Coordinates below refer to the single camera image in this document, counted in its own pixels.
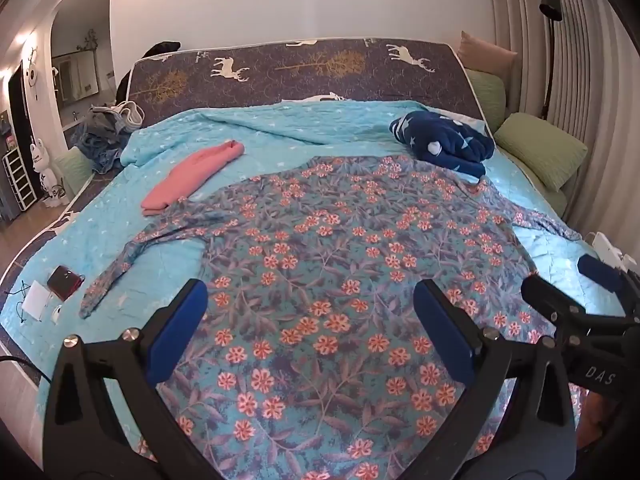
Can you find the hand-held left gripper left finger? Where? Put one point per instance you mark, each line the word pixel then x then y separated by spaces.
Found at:
pixel 180 325

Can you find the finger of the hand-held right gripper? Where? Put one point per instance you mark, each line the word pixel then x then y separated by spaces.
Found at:
pixel 547 292
pixel 600 272

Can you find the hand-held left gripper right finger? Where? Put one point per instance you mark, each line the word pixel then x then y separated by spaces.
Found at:
pixel 442 325

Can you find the floral long-sleeve garment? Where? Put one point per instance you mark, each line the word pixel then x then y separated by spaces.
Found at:
pixel 325 240

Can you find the pile of denim clothes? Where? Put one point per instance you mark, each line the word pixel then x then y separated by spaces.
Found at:
pixel 100 145

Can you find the white plastic device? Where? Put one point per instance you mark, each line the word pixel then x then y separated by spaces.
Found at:
pixel 612 252

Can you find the light blue star quilt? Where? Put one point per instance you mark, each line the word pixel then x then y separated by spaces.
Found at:
pixel 150 260

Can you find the small white device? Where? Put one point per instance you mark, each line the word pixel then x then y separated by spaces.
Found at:
pixel 56 313

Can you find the red phone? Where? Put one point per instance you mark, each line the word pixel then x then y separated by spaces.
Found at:
pixel 64 281

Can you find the large green pillow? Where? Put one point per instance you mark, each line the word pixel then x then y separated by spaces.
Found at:
pixel 540 150

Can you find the white paper sheet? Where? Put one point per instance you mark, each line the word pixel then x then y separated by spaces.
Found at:
pixel 37 300

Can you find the pink folded garment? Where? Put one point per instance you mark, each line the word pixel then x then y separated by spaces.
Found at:
pixel 185 180

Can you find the navy star-print fleece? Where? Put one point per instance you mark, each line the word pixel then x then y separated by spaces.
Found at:
pixel 450 140

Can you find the pale green cushion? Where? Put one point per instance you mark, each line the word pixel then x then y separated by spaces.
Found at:
pixel 75 170

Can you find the beige pleated curtain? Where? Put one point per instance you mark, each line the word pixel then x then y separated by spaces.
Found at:
pixel 590 85

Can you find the white bear figurine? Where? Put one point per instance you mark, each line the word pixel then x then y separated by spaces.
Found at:
pixel 46 175

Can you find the small green pillow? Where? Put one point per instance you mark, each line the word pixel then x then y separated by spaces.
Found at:
pixel 487 95

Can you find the white storage rack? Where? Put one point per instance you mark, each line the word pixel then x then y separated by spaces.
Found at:
pixel 20 180

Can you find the pink pillow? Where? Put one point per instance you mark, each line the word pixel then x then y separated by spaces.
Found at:
pixel 487 55

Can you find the black floor lamp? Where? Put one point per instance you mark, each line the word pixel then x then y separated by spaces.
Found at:
pixel 550 5

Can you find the deer-print mattress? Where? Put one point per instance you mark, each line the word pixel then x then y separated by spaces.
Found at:
pixel 300 75

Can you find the wall mirror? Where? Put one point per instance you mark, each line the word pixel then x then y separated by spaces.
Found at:
pixel 75 77

